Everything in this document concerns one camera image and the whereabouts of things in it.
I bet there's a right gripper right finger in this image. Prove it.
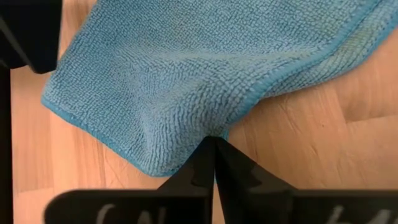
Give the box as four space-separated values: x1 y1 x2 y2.
215 137 296 224

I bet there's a blue microfiber towel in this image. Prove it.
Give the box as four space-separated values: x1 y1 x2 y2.
41 0 398 177

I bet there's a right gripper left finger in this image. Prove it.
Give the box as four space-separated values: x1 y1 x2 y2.
157 136 216 224

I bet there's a black table camera mount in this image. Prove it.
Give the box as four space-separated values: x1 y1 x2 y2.
0 0 63 75

